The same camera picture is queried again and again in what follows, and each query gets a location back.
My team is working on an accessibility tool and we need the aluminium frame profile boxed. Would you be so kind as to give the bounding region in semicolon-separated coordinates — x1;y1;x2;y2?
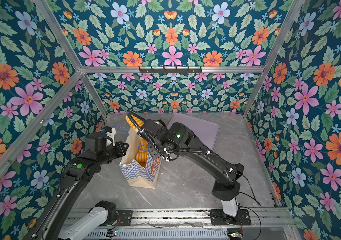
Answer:
0;0;304;208

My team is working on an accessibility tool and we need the small yellow striped bun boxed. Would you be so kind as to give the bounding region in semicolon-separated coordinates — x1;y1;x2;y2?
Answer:
126;116;144;130

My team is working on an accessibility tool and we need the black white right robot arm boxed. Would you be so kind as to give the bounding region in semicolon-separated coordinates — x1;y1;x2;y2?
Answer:
127;111;244;224

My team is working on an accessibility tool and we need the golden glazed bread loaf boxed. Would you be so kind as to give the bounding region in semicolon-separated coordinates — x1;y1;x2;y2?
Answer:
141;138;148;146

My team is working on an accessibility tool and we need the long ridged baguette bread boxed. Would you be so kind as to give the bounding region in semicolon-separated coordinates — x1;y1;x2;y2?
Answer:
135;152;148;168

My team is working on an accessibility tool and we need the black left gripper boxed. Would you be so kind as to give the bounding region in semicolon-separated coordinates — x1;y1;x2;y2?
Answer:
97;139;131;166

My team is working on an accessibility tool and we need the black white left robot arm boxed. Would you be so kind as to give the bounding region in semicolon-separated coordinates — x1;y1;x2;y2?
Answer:
23;127;129;240

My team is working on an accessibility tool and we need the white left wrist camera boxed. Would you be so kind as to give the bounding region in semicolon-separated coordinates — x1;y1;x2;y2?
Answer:
103;126;116;147

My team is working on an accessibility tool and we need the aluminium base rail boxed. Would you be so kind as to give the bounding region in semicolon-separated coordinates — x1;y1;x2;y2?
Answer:
56;207;301;240

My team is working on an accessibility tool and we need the lilac plastic tray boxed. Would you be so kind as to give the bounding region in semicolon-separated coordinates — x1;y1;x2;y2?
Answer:
167;113;219;150

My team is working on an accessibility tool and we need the black hook rail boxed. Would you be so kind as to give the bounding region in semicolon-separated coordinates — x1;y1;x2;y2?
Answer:
139;67;202;75

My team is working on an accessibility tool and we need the blue checkered paper bag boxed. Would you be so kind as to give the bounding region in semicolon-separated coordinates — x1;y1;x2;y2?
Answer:
120;128;162;189

